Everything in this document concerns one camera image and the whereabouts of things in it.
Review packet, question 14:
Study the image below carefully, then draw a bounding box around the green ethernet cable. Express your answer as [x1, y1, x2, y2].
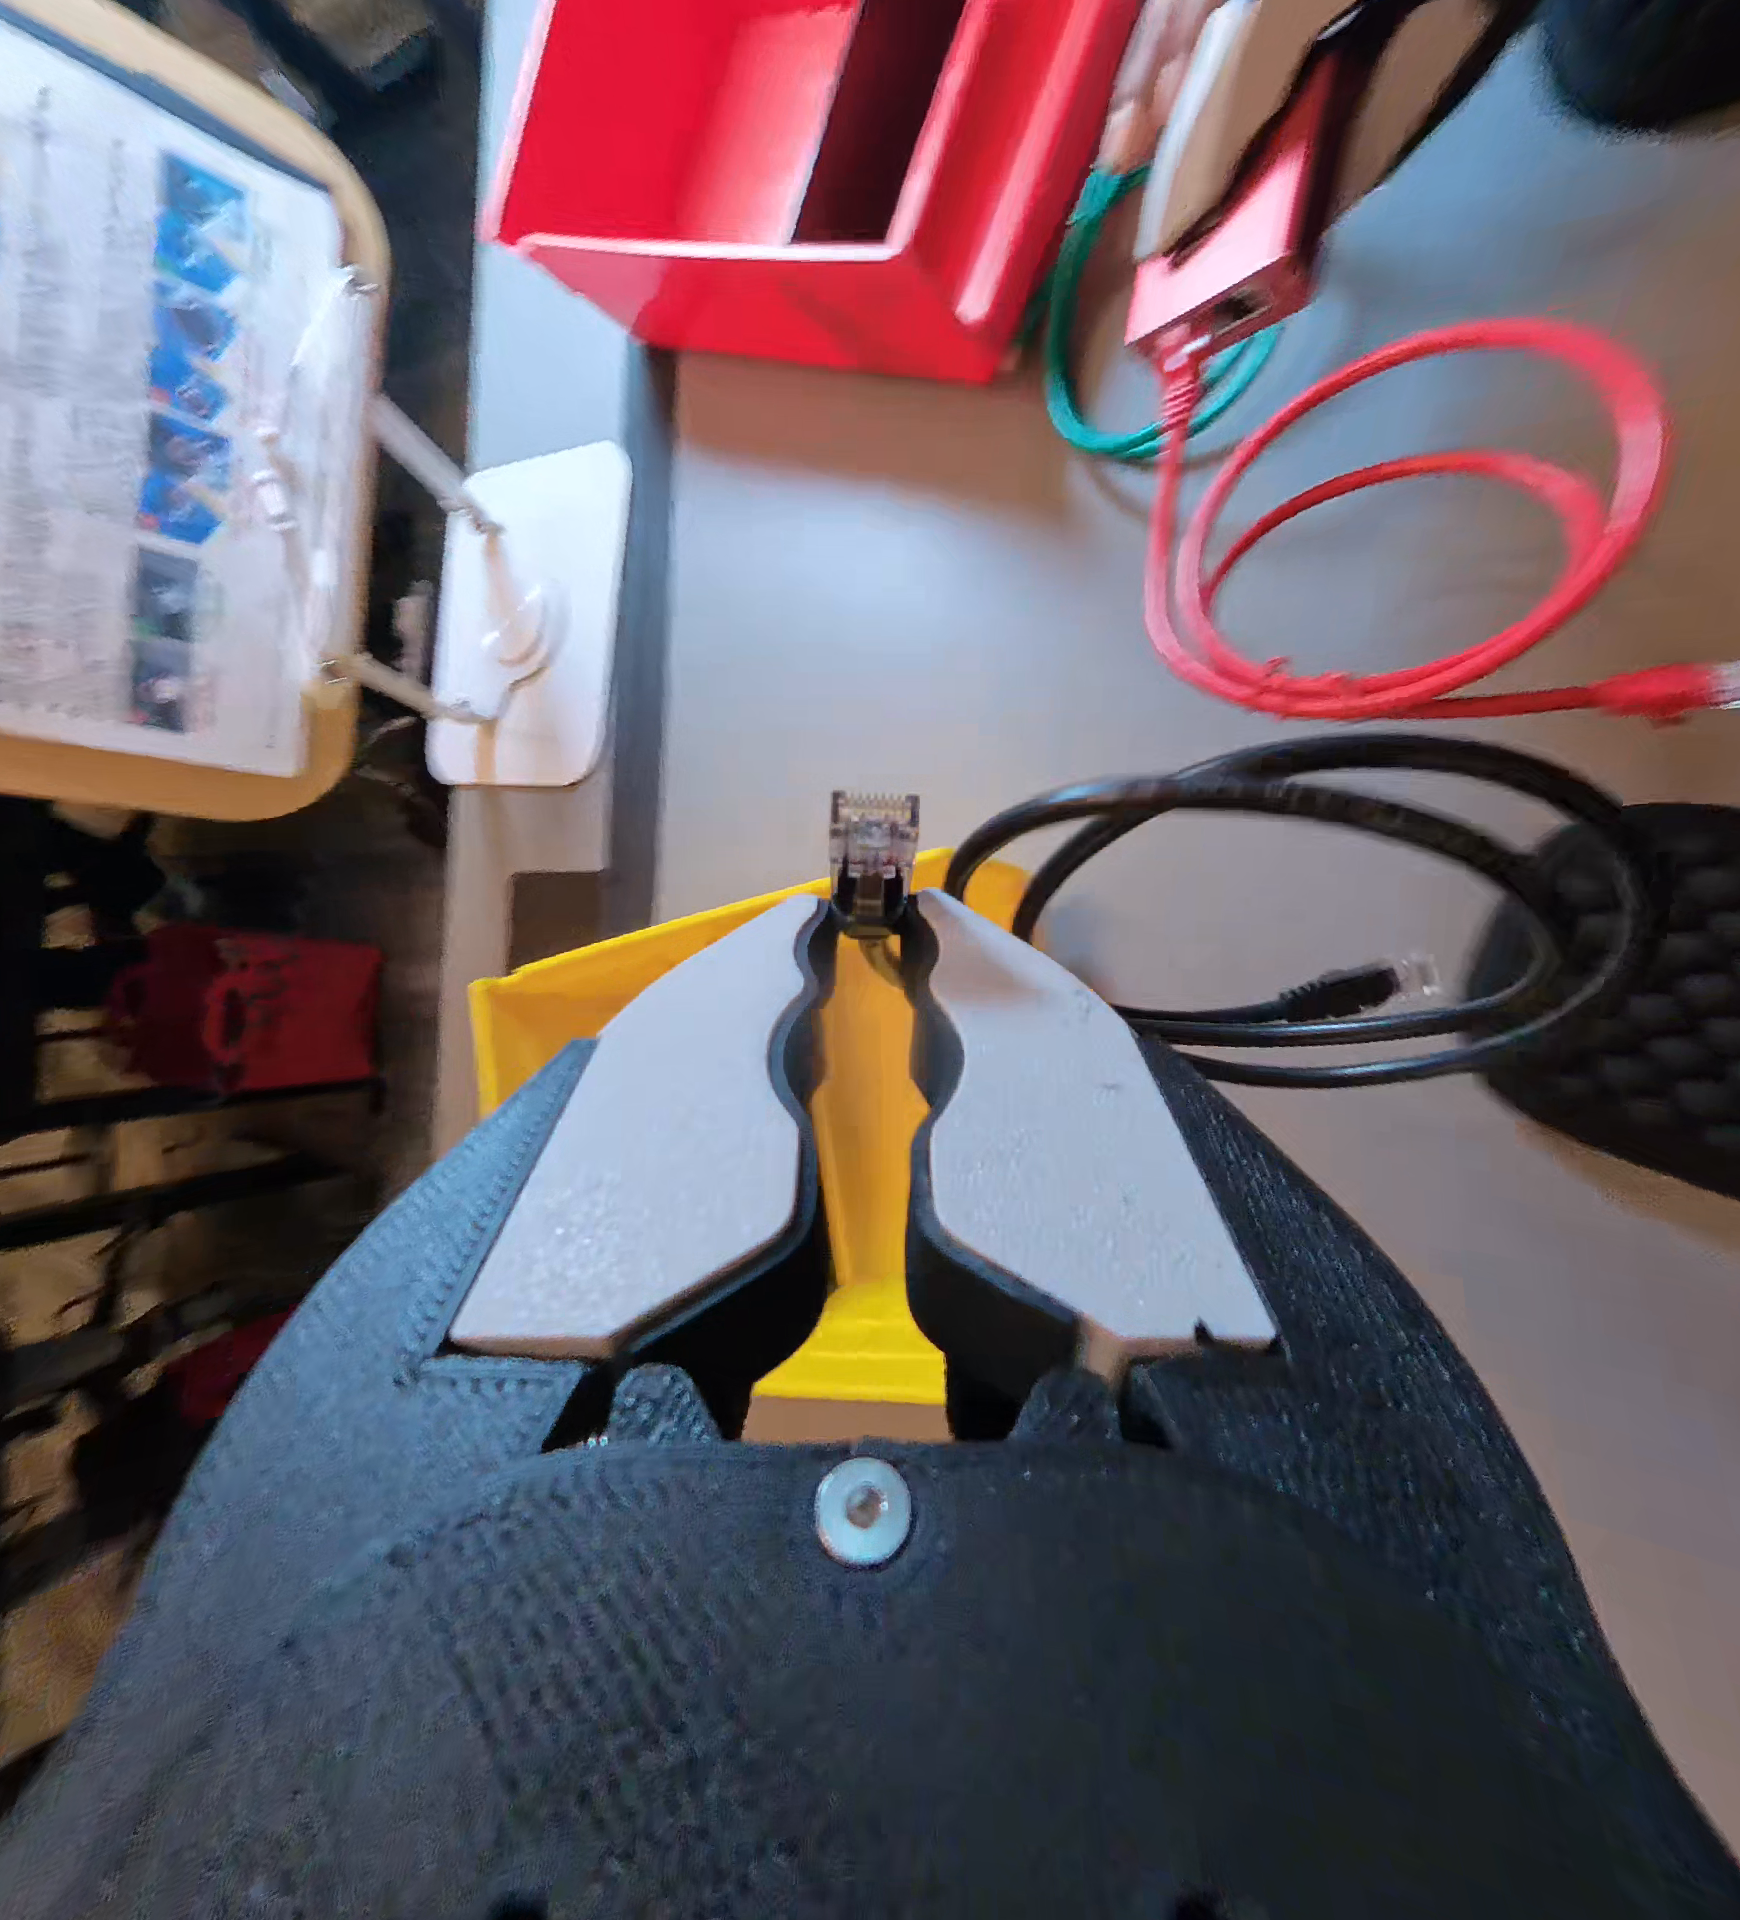
[1041, 164, 1284, 465]

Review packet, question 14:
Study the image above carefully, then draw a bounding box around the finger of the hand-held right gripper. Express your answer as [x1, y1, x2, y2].
[1132, 0, 1332, 265]
[1319, 0, 1547, 233]

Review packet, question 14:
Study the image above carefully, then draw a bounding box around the person's right hand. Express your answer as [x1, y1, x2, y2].
[1106, 0, 1208, 169]

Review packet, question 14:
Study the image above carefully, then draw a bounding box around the red plastic bin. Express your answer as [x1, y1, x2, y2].
[478, 0, 1144, 387]

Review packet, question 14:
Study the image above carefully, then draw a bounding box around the red ethernet cable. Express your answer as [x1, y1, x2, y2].
[1143, 318, 1740, 725]

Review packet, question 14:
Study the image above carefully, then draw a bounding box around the yellow plastic bin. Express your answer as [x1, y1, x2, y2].
[467, 848, 1032, 1407]

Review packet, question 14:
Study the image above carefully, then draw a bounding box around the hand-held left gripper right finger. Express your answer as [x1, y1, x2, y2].
[906, 888, 1281, 1352]

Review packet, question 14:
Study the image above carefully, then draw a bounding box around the black ethernet cable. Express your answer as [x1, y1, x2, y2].
[828, 731, 1663, 1089]

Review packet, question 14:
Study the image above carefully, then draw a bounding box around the black honeycomb seat cushion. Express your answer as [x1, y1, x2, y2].
[1468, 802, 1740, 1234]

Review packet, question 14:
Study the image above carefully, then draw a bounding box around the black bin divider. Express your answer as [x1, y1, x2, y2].
[791, 0, 968, 248]

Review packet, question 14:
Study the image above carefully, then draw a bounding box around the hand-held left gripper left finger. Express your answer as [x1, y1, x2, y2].
[446, 892, 828, 1359]

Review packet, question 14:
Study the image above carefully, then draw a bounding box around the instruction sheet board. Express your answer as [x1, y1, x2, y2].
[0, 0, 393, 822]

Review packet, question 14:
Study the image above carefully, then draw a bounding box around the red metal network switch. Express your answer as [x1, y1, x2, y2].
[1123, 60, 1350, 364]

